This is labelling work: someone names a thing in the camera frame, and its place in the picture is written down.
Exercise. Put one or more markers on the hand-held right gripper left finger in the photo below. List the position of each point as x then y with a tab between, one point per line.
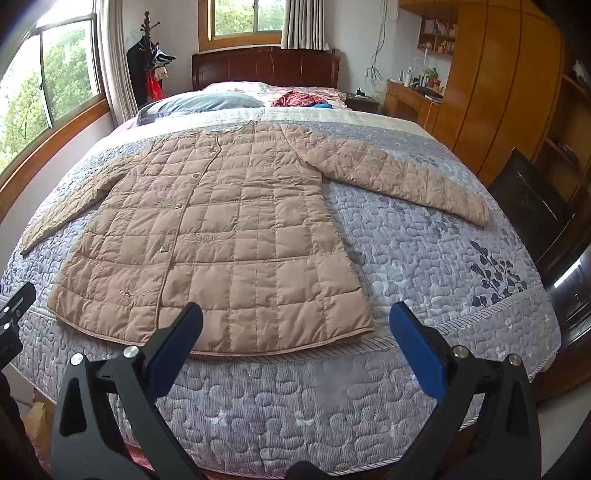
173	357

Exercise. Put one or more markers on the wooden open bookshelf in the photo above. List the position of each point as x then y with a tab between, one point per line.
570	138

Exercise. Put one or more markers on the black white striped cloth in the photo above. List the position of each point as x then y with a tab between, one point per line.
162	56

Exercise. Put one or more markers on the grey floral bed quilt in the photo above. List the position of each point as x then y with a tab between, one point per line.
415	258

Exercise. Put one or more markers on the pale sheer curtain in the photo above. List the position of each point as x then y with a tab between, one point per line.
117	69

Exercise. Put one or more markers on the cardboard box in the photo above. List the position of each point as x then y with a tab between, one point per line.
37	424

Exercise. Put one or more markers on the wooden desk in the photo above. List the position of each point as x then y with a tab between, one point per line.
406	99

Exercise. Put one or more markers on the grey pillow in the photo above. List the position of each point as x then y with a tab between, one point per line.
203	104

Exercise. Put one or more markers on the dark nightstand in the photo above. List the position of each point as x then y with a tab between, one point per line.
362	104

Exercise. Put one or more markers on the dark wooden headboard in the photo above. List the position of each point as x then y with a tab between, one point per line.
263	64

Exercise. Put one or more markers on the curved wooden wardrobe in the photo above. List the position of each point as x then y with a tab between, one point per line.
498	83

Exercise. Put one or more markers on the wooden coat rack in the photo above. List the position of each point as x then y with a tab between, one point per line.
147	27

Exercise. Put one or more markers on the wooden wall shelf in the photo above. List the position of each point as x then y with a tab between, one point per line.
436	37

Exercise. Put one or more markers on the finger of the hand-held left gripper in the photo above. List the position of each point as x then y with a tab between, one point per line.
14	318

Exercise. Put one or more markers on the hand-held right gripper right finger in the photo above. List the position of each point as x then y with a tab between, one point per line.
418	353

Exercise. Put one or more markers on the beige patterned curtain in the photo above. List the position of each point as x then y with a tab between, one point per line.
304	25

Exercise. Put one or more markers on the small wooden frame window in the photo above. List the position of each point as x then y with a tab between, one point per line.
240	23

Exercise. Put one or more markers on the red hanging bag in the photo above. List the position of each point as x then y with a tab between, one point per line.
156	85

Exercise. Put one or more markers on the red patterned pillow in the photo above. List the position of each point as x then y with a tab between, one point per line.
295	99

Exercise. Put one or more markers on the blue cloth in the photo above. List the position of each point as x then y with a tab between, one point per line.
322	105

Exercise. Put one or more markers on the dark hanging jacket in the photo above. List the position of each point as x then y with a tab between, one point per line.
137	74

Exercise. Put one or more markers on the beige quilted coat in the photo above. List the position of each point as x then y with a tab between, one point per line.
221	230

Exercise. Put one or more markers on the large wooden frame window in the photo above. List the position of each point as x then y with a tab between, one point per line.
51	92

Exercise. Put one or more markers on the dark wooden chair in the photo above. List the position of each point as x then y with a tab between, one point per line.
531	207

